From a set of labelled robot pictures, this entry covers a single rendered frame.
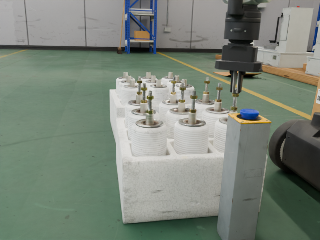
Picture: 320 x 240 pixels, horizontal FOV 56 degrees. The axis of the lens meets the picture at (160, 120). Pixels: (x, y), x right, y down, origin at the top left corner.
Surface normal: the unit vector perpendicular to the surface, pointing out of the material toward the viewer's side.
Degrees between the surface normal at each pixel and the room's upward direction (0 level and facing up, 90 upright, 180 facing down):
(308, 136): 46
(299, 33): 90
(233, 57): 90
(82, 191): 0
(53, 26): 90
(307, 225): 0
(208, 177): 90
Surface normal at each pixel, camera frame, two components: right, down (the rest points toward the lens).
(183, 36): 0.18, 0.29
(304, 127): -0.68, -0.65
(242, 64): -0.46, 0.24
